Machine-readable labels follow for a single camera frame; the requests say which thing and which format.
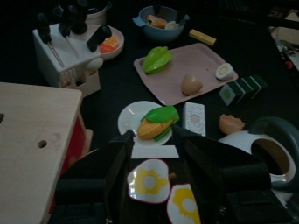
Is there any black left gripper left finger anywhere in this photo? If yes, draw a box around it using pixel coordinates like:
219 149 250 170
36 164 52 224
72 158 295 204
52 129 136 224

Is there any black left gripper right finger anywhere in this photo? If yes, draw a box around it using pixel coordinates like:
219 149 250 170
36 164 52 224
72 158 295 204
171 124 295 224

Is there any toy fried egg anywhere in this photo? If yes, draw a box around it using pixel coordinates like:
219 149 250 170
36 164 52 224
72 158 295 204
165 183 202 224
125 158 172 205

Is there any brown toy eggshell half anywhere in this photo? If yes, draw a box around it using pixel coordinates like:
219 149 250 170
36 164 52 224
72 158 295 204
218 114 247 136

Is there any small white plate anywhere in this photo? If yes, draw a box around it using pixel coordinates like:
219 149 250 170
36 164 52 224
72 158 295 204
116 100 173 146

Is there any brown toy egg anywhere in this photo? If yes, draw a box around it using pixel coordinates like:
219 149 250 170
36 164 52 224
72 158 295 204
180 73 204 96

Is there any toy boiled egg half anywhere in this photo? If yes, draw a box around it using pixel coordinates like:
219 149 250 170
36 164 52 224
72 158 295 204
215 62 236 81

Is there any white rectangular card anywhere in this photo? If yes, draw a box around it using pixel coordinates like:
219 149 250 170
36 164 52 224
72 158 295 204
129 144 180 160

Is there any light wooden toy stove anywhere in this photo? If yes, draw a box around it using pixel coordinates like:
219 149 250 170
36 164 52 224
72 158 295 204
0 81 95 224

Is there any white speckled rectangular block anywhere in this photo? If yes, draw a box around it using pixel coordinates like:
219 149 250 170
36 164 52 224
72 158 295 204
181 101 207 137

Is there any toy corn cob with husk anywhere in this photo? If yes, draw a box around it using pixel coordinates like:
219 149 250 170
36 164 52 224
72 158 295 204
135 105 181 143

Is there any green striped toy block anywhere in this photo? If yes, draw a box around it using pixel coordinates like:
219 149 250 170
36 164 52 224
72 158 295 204
219 74 270 107

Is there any pink rectangular tray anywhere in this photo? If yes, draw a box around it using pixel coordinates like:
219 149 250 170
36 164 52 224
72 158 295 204
133 43 239 106

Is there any white toy knife block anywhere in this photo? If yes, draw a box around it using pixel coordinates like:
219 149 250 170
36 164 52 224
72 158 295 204
32 24 105 98

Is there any green toy leafy vegetable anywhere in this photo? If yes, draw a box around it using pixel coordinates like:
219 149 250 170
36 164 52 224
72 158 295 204
141 45 173 74

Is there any yellow toy butter stick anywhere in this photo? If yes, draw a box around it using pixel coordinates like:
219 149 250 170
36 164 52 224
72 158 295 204
188 28 218 47

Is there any blue toy pot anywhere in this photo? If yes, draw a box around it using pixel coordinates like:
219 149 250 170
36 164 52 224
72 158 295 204
132 5 191 44

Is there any white cylindrical container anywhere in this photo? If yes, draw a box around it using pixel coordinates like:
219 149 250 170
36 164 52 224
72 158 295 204
83 0 113 26

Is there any white toy kettle grey handle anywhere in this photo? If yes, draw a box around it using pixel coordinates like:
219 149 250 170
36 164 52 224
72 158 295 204
218 115 299 205

